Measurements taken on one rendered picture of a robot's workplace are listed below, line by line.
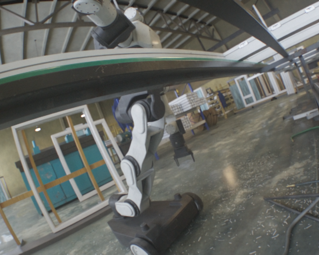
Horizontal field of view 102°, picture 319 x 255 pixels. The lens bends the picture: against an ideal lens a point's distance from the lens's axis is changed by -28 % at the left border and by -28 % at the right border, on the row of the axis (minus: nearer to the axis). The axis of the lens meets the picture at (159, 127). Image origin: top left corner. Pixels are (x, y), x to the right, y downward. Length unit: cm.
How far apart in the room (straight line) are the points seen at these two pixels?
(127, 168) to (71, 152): 302
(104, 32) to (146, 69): 40
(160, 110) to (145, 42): 33
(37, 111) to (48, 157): 358
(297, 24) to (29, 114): 93
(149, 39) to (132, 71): 48
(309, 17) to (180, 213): 125
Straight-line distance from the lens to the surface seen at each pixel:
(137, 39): 80
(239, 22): 34
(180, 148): 112
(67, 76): 30
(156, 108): 84
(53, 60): 40
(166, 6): 1337
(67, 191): 392
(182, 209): 119
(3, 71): 39
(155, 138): 98
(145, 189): 122
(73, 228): 220
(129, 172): 101
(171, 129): 106
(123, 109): 94
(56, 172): 389
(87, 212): 235
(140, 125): 84
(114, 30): 74
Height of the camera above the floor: 71
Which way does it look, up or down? 1 degrees up
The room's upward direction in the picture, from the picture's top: 23 degrees counter-clockwise
